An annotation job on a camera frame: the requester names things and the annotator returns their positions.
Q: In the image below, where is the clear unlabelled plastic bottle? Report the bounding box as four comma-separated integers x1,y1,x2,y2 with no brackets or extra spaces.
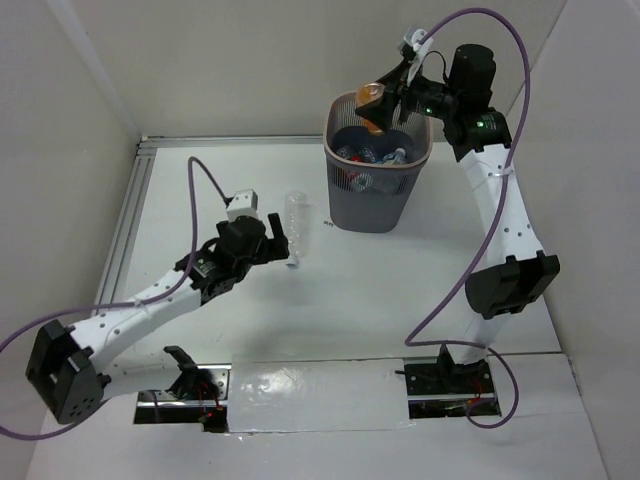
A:
284,191,311,269

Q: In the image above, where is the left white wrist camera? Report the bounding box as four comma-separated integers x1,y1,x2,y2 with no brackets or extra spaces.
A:
226,189,259,222

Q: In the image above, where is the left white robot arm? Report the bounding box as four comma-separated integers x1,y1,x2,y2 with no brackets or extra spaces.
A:
26,213,289,425

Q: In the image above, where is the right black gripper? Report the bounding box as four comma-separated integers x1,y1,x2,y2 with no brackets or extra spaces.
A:
353,58,459,134

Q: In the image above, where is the orange juice bottle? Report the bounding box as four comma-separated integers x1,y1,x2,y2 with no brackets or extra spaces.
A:
355,82,385,136

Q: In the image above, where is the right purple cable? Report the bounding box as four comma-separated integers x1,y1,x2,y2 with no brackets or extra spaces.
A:
404,8,530,430

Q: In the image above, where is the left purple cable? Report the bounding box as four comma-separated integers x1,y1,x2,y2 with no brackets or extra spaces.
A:
0,156,234,441

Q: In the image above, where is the aluminium frame rail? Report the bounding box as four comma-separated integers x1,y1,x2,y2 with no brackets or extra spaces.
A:
77,133,496,362

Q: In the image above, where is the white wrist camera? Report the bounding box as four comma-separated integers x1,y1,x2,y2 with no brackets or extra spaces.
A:
400,26,433,86
226,189,259,222

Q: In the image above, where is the purple cable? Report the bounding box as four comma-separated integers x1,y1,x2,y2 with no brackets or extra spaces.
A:
0,156,234,441
404,8,530,430

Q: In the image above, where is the blue label bottle white cap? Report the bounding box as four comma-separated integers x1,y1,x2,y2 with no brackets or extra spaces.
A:
348,173,379,194

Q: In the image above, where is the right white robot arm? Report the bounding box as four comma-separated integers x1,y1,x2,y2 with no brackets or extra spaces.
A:
356,42,560,392

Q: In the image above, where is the white taped front panel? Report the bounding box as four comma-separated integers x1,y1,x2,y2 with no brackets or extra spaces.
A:
227,359,411,433

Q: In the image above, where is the grey mesh waste bin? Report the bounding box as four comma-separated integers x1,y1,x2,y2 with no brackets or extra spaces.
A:
323,91,433,233

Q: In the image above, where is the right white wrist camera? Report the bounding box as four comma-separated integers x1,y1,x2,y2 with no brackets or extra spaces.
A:
400,26,433,86

